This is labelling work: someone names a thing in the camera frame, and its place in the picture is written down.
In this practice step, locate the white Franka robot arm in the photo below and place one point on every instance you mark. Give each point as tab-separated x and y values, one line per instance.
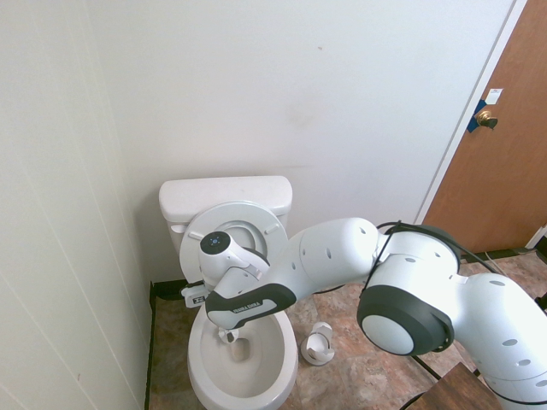
384	273

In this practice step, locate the white paper label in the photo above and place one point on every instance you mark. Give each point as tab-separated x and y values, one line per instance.
494	96

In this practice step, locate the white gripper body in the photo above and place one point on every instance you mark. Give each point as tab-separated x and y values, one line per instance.
224	330

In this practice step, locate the black baseboard strip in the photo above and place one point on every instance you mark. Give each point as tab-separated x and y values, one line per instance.
171	290
148	363

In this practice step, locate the blue tape strip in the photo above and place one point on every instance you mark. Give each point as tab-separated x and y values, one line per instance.
473	124

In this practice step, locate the white toilet bowl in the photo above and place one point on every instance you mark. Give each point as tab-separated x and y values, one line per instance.
256	384

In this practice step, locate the brass door knob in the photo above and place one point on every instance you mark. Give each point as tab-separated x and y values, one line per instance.
486	117

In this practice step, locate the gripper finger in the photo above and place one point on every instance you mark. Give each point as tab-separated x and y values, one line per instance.
231	337

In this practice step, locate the white door frame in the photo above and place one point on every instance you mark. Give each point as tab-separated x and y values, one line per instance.
470	115

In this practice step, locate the white toilet tank lid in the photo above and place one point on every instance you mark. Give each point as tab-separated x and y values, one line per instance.
222	192

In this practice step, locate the white toilet seat lid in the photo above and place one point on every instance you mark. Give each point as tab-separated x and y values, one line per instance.
245	232

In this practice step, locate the brown wooden door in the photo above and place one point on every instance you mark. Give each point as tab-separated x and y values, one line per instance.
491	171

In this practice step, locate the white toilet brush holder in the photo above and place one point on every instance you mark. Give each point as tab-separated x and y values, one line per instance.
318	346

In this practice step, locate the wrist-mounted camera box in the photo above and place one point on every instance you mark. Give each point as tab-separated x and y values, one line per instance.
194	296

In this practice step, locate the wooden table top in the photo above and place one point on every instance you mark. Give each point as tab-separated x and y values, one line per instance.
461	388

